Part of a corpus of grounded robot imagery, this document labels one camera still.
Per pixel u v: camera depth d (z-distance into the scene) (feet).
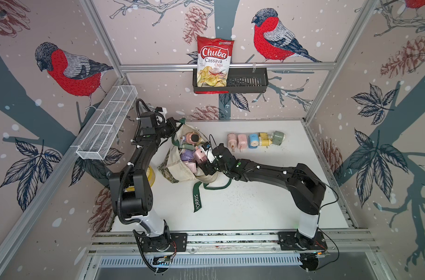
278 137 3.40
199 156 2.69
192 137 3.12
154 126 2.30
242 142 3.31
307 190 1.56
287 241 2.39
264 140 3.44
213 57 2.74
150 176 2.95
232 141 3.30
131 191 1.52
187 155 2.95
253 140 3.30
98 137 2.39
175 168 2.66
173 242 2.39
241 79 3.51
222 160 2.19
